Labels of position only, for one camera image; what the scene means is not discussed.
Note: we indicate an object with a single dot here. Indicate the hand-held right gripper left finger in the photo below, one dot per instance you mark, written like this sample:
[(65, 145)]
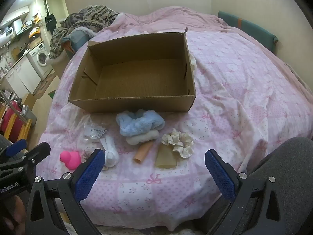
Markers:
[(88, 173)]

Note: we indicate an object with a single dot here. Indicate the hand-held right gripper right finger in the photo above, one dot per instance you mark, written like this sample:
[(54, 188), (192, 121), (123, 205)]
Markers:
[(220, 176)]

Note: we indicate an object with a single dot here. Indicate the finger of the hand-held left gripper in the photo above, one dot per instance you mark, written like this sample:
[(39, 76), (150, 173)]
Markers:
[(36, 151), (16, 146)]

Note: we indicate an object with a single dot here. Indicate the grey brown scrunchie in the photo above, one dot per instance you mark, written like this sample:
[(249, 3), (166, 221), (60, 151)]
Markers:
[(86, 156)]

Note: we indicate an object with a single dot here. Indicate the white sock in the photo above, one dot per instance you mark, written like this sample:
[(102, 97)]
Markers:
[(110, 154)]

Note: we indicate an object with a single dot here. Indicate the cream scrunchie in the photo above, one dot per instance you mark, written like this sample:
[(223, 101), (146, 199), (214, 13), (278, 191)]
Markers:
[(177, 142)]

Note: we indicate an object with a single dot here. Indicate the peach silicone funnel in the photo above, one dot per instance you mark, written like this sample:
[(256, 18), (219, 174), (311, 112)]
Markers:
[(142, 153)]

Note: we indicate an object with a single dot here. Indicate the brown cardboard box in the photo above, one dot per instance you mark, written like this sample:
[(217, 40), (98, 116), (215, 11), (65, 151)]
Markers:
[(137, 78)]

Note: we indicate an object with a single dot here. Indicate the person's left hand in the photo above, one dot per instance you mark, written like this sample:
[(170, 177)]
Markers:
[(17, 213)]

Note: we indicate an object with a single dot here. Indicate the wooden rack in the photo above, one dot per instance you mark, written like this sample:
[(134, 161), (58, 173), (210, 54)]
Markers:
[(24, 127)]

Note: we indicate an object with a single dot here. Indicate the red suitcase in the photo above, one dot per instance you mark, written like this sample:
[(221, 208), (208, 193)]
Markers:
[(9, 117)]

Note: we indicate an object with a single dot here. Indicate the grey bin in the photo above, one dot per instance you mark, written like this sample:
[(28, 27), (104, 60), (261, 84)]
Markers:
[(29, 116)]

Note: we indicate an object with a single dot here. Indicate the clear plastic packet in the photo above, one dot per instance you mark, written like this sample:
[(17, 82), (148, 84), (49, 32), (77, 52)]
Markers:
[(94, 131)]

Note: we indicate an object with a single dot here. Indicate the green mat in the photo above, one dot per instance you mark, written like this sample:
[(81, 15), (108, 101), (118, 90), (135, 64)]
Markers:
[(51, 95)]

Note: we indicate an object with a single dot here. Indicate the cream fluffy headband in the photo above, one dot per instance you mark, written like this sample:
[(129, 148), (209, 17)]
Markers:
[(141, 138)]

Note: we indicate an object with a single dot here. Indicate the person's right leg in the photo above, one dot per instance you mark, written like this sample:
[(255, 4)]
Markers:
[(286, 164)]

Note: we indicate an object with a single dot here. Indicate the blue fluffy headband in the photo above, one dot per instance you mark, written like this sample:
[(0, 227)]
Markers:
[(139, 123)]

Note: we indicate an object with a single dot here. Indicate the white kitchen cabinet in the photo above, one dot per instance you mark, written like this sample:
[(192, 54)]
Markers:
[(23, 74)]

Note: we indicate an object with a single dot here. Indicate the pink printed quilt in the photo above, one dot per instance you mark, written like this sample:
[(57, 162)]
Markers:
[(232, 90)]

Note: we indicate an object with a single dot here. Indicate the beige laundry basket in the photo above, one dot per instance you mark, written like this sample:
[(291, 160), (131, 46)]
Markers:
[(58, 62)]

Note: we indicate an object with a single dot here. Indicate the white washing machine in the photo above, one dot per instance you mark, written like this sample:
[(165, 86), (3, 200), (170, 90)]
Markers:
[(40, 57)]

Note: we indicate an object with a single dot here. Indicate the white cloth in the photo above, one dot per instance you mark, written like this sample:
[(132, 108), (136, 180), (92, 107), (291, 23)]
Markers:
[(193, 62)]

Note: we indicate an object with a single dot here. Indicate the blue fur-trimmed jacket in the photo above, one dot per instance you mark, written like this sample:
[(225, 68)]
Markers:
[(78, 36)]

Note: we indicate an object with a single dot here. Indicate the patterned knit blanket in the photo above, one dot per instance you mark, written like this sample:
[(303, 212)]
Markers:
[(97, 16)]

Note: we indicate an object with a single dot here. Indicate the teal cushion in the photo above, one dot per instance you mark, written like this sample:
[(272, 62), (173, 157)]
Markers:
[(249, 28)]

